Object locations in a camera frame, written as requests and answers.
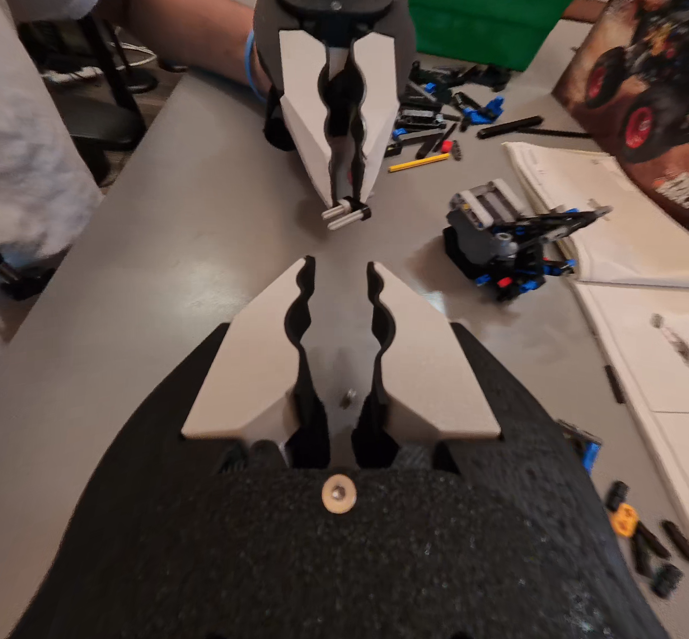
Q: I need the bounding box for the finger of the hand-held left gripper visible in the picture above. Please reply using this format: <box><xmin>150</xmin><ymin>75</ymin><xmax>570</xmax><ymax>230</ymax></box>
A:
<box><xmin>279</xmin><ymin>29</ymin><xmax>346</xmax><ymax>209</ymax></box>
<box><xmin>349</xmin><ymin>31</ymin><xmax>401</xmax><ymax>202</ymax></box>

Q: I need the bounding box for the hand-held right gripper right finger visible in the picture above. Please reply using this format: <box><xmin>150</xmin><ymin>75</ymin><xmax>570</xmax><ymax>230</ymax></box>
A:
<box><xmin>352</xmin><ymin>261</ymin><xmax>502</xmax><ymax>448</ymax></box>

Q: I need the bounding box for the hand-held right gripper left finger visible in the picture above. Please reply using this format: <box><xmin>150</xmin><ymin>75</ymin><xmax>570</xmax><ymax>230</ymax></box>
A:
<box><xmin>181</xmin><ymin>256</ymin><xmax>330</xmax><ymax>445</ymax></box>

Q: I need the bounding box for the grey and black lego connector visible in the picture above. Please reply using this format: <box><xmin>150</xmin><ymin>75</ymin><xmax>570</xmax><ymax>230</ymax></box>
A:
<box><xmin>321</xmin><ymin>196</ymin><xmax>372</xmax><ymax>232</ymax></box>

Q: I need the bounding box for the person's left forearm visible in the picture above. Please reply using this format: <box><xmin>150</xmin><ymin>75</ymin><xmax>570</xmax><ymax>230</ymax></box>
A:
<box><xmin>94</xmin><ymin>0</ymin><xmax>270</xmax><ymax>101</ymax></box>

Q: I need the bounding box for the pile of black blue lego pieces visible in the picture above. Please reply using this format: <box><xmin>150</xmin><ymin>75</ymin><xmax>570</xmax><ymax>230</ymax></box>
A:
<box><xmin>385</xmin><ymin>60</ymin><xmax>512</xmax><ymax>160</ymax></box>

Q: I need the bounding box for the yellow lego axle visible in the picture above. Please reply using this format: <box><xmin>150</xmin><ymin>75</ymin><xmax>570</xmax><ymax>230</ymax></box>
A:
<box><xmin>389</xmin><ymin>153</ymin><xmax>451</xmax><ymax>173</ymax></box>

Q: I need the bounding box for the long black lego beam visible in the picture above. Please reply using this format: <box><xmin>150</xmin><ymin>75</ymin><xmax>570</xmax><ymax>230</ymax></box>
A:
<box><xmin>477</xmin><ymin>116</ymin><xmax>544</xmax><ymax>140</ymax></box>

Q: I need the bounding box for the partly built lego vehicle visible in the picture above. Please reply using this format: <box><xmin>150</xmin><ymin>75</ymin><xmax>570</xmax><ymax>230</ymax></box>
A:
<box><xmin>442</xmin><ymin>178</ymin><xmax>613</xmax><ymax>303</ymax></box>

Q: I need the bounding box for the blue and black lego piece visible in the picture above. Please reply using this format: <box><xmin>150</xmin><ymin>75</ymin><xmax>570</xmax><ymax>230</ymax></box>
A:
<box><xmin>557</xmin><ymin>418</ymin><xmax>603</xmax><ymax>475</ymax></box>

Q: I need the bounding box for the thin black lego rod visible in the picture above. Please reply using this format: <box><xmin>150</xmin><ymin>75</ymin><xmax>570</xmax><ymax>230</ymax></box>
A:
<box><xmin>517</xmin><ymin>127</ymin><xmax>593</xmax><ymax>139</ymax></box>

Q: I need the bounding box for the lego set cardboard box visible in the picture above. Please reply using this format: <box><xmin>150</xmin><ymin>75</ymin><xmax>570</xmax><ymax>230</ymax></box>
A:
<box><xmin>552</xmin><ymin>0</ymin><xmax>689</xmax><ymax>228</ymax></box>

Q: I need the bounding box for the heap of black lego parts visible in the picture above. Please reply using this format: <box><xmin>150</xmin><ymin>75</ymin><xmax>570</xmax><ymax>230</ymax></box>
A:
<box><xmin>605</xmin><ymin>480</ymin><xmax>689</xmax><ymax>599</ymax></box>

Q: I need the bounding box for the blue wristband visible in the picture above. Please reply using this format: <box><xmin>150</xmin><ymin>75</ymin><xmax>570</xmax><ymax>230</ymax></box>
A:
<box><xmin>243</xmin><ymin>29</ymin><xmax>268</xmax><ymax>104</ymax></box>

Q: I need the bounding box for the green plastic bin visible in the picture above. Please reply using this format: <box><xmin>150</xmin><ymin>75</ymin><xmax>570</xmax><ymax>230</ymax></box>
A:
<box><xmin>377</xmin><ymin>0</ymin><xmax>593</xmax><ymax>73</ymax></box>

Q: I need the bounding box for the black office chair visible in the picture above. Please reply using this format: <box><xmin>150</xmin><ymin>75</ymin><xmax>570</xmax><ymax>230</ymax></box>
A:
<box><xmin>19</xmin><ymin>14</ymin><xmax>157</xmax><ymax>187</ymax></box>

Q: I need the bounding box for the open white instruction booklet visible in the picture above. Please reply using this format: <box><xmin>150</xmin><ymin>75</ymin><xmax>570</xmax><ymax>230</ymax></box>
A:
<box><xmin>503</xmin><ymin>141</ymin><xmax>689</xmax><ymax>489</ymax></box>

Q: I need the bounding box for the person's light grey shirt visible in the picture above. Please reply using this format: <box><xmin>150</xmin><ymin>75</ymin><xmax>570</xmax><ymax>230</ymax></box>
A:
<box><xmin>0</xmin><ymin>0</ymin><xmax>116</xmax><ymax>274</ymax></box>

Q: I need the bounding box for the white cable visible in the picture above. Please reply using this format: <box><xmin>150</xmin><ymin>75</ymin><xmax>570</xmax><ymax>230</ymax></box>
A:
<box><xmin>43</xmin><ymin>41</ymin><xmax>157</xmax><ymax>82</ymax></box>

